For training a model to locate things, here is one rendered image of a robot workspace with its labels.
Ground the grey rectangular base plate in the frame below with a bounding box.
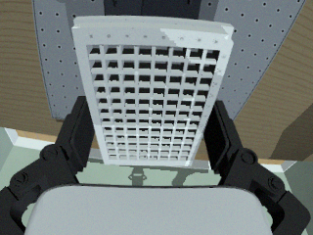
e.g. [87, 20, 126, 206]
[31, 0, 306, 121]

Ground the white well plate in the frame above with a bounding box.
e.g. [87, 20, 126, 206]
[71, 16, 234, 166]

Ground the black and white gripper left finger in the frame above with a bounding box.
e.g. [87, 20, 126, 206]
[0, 96, 95, 235]

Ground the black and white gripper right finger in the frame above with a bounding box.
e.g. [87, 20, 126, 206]
[203, 100, 311, 235]

